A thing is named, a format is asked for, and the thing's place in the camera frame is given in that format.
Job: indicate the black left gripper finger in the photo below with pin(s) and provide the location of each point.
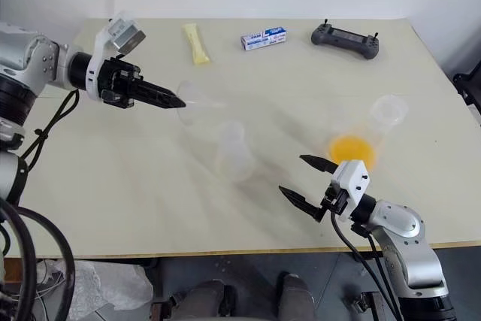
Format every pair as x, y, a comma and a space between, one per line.
161, 92
158, 102

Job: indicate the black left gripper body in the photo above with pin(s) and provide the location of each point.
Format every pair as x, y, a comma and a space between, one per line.
114, 82

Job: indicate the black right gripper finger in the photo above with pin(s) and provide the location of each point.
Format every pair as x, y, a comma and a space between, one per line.
319, 163
300, 198

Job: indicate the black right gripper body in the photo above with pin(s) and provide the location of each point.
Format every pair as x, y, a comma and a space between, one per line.
335, 200

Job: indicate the clear plastic funnel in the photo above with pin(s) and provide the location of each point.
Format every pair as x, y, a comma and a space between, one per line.
193, 101

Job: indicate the clear cup with orange liquid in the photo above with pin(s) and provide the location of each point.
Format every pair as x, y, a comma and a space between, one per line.
357, 144

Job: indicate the yellow packet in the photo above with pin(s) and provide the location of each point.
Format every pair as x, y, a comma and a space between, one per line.
196, 44

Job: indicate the dark rounded shape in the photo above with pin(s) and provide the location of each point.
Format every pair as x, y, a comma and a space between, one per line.
204, 300
297, 296

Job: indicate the blue and white box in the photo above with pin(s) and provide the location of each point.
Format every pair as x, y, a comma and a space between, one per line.
263, 38

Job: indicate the grey handheld controller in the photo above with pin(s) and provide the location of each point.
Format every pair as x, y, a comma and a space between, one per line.
343, 38

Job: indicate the black object at table side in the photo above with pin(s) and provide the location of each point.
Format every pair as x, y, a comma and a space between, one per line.
469, 91

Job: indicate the crumpled clear plastic bag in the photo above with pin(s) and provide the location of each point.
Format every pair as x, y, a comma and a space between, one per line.
105, 287

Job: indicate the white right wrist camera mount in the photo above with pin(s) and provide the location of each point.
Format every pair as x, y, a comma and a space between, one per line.
355, 180

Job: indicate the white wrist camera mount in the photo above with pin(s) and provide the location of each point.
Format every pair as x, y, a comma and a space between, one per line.
355, 180
119, 31

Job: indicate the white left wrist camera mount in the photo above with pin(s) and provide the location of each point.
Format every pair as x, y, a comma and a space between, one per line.
119, 31

